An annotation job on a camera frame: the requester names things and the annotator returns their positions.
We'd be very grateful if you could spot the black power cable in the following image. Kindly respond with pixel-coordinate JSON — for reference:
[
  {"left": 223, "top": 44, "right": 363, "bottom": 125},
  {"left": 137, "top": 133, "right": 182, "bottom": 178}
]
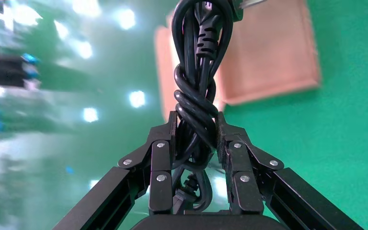
[{"left": 171, "top": 0, "right": 264, "bottom": 213}]

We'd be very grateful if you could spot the green table cloth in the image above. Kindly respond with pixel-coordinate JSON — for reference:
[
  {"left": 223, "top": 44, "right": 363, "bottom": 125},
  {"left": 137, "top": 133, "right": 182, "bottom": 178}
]
[{"left": 216, "top": 0, "right": 368, "bottom": 230}]

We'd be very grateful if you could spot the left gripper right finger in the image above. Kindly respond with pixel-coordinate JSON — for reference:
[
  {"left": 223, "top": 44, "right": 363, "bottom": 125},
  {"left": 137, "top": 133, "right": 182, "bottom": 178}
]
[{"left": 216, "top": 112, "right": 364, "bottom": 230}]

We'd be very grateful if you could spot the open brown cardboard box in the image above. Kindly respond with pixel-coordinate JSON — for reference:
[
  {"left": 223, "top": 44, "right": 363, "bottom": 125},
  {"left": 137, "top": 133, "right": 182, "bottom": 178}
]
[{"left": 153, "top": 0, "right": 322, "bottom": 123}]

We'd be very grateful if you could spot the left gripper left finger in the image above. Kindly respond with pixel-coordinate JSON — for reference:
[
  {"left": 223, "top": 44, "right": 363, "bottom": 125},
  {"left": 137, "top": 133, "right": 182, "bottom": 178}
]
[{"left": 53, "top": 111, "right": 179, "bottom": 230}]

